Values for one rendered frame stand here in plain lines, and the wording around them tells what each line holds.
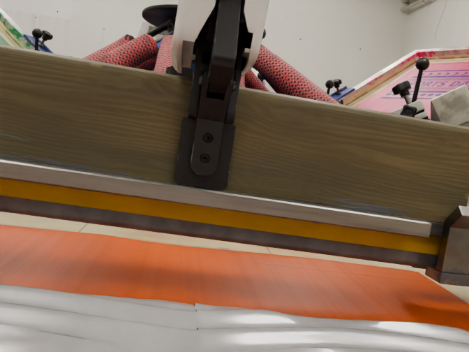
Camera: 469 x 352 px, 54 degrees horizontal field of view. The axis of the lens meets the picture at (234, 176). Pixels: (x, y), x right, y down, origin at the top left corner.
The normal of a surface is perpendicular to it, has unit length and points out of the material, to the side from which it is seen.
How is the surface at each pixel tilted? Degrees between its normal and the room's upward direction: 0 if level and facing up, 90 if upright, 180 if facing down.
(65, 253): 0
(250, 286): 0
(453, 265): 90
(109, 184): 89
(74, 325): 33
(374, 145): 89
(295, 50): 90
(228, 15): 61
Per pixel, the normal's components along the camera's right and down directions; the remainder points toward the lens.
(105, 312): 0.12, -0.83
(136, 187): 0.11, 0.09
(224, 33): 0.17, -0.39
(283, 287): 0.15, -0.99
